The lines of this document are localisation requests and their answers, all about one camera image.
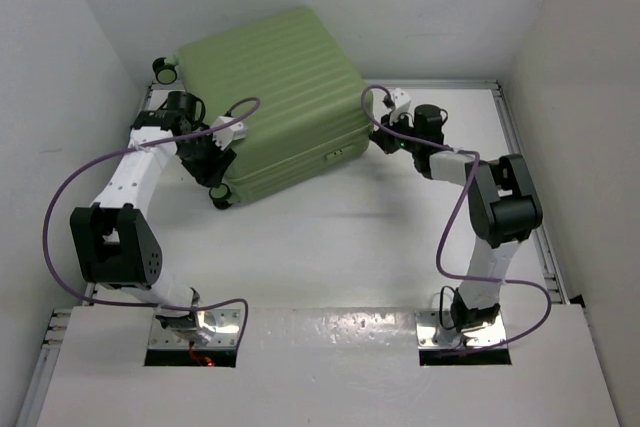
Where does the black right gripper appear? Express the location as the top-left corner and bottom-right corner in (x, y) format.
(375, 108), (424, 154)

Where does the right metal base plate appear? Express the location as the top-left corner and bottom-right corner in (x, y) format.
(415, 309), (506, 352)

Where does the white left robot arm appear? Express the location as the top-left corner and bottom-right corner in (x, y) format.
(70, 91), (248, 346)

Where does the metal base plate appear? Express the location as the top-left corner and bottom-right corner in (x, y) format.
(148, 309), (240, 350)
(415, 309), (506, 352)

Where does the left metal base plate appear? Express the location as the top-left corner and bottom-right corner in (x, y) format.
(148, 309), (240, 350)

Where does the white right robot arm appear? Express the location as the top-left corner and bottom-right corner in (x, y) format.
(370, 98), (543, 332)

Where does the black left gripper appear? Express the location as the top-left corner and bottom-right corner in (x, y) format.
(175, 127), (234, 188)

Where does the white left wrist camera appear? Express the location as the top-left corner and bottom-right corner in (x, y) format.
(211, 116), (248, 150)

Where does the green hard-shell suitcase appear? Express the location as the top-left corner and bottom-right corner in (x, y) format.
(152, 7), (372, 210)

